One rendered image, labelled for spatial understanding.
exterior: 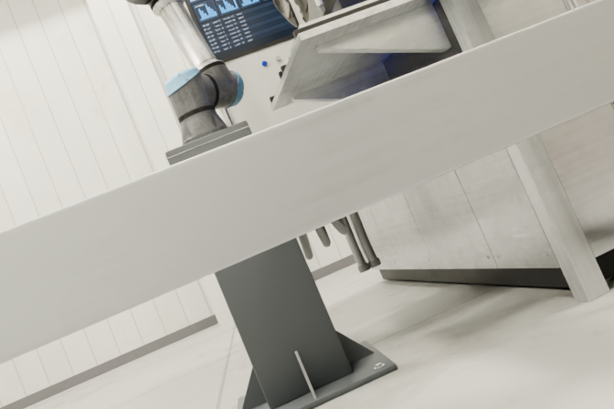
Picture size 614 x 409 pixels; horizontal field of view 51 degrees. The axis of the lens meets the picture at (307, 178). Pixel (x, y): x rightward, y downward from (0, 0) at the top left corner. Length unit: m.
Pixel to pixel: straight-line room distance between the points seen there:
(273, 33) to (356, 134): 1.99
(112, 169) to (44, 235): 4.99
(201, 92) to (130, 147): 3.74
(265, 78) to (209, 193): 1.95
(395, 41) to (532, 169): 0.48
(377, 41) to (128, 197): 1.16
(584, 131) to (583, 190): 0.15
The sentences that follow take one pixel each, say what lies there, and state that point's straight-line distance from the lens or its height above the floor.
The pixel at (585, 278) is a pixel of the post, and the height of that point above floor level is 0.05.
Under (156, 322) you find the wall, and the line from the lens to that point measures 5.59.
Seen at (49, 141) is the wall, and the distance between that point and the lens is 5.84.
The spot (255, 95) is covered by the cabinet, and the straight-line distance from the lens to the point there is 2.58.
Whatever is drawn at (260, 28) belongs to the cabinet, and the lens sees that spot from 2.67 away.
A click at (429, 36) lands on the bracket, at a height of 0.78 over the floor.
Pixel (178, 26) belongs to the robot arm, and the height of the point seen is 1.19.
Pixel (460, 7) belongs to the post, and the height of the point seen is 0.80.
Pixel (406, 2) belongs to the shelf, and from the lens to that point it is 1.70.
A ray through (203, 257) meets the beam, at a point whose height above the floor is 0.45.
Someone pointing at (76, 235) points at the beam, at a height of 0.52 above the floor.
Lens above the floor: 0.43
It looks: 4 degrees up
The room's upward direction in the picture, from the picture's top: 23 degrees counter-clockwise
